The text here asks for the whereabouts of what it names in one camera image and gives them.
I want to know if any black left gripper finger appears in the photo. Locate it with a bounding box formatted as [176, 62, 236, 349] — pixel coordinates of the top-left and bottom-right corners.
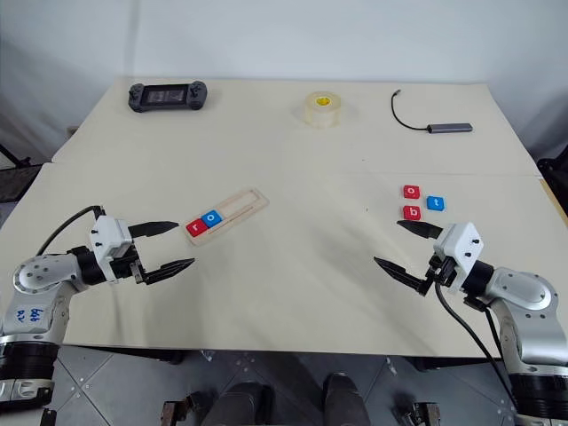
[144, 257, 196, 286]
[128, 220, 178, 241]

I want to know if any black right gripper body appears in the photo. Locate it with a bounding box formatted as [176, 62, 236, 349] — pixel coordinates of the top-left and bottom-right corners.
[421, 251, 459, 296]

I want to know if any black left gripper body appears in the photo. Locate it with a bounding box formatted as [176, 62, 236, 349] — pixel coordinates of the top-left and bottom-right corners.
[108, 246, 150, 285]

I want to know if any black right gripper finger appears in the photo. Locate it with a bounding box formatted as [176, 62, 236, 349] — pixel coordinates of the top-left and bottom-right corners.
[396, 220, 445, 241]
[373, 256, 430, 295]

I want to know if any wooden letter tray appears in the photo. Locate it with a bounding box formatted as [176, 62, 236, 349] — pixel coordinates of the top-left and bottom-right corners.
[185, 188, 271, 248]

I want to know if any dark grey handheld game controller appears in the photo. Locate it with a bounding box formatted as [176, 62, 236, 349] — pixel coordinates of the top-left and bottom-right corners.
[127, 81, 209, 114]

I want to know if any black stand with mesh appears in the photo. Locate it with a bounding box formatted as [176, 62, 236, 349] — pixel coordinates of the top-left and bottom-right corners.
[0, 144, 42, 203]

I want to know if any dark rounded shape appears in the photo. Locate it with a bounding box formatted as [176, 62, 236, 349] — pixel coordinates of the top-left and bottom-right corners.
[322, 372, 372, 426]
[212, 381, 274, 426]

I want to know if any clear tape roll yellow core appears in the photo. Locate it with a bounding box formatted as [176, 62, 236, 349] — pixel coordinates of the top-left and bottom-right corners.
[304, 91, 344, 130]

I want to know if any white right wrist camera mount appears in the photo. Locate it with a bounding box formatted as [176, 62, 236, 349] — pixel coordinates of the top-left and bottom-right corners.
[432, 222, 484, 294]

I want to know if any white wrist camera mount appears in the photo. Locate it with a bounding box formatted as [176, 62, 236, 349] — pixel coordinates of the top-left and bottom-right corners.
[88, 216, 134, 270]
[432, 222, 484, 294]

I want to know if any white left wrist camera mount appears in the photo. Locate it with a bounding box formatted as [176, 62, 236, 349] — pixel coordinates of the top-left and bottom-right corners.
[88, 216, 134, 270]

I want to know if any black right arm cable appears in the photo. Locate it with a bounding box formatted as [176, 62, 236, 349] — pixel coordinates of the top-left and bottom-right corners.
[434, 281, 520, 412]

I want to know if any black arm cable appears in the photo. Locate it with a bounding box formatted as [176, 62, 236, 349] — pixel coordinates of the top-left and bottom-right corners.
[35, 204, 106, 258]
[434, 281, 520, 412]

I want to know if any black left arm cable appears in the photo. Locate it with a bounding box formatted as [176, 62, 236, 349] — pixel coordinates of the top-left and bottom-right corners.
[35, 204, 106, 258]

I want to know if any grey usb hub with cable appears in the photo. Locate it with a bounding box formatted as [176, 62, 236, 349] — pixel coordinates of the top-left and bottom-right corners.
[390, 89, 474, 134]

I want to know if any brown metal bracket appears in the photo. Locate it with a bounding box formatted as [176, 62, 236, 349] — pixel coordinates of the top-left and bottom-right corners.
[394, 398, 441, 426]
[162, 392, 209, 426]

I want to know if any black equipment frame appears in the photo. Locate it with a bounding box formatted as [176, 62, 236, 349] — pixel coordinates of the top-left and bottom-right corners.
[536, 157, 568, 223]

